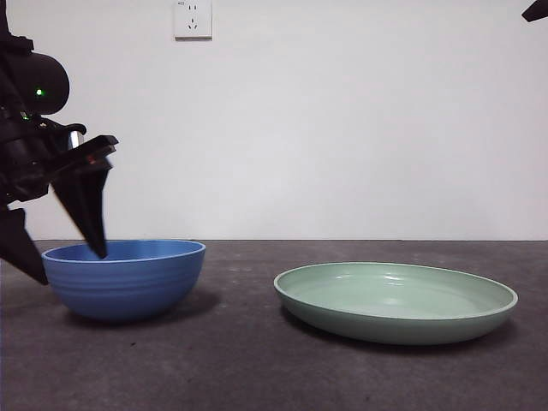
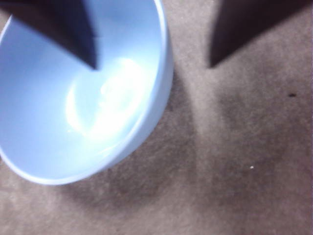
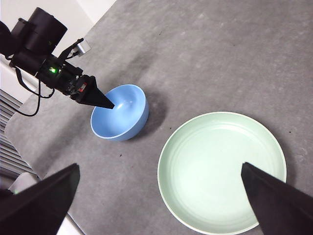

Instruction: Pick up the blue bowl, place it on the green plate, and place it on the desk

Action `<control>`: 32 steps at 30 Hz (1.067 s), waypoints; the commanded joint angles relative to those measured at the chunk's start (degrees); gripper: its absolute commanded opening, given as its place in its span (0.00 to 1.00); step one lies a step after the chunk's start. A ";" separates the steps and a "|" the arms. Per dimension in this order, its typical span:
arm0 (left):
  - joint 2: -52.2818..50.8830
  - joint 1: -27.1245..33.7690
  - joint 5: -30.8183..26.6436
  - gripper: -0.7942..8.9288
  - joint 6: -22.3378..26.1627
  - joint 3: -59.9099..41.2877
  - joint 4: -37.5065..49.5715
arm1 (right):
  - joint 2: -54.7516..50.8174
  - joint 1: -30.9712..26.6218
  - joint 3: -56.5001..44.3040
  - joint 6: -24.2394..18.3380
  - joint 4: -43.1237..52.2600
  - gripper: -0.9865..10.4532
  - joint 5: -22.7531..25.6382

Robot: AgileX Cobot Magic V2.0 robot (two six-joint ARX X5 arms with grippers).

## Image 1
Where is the blue bowl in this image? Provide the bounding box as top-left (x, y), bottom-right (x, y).
top-left (41, 239), bottom-right (206, 323)

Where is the green plate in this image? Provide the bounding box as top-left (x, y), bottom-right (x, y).
top-left (273, 261), bottom-right (519, 346)

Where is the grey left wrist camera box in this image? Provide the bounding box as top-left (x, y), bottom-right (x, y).
top-left (40, 122), bottom-right (87, 151)

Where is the white wall socket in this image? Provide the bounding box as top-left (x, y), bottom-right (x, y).
top-left (173, 0), bottom-right (213, 43)

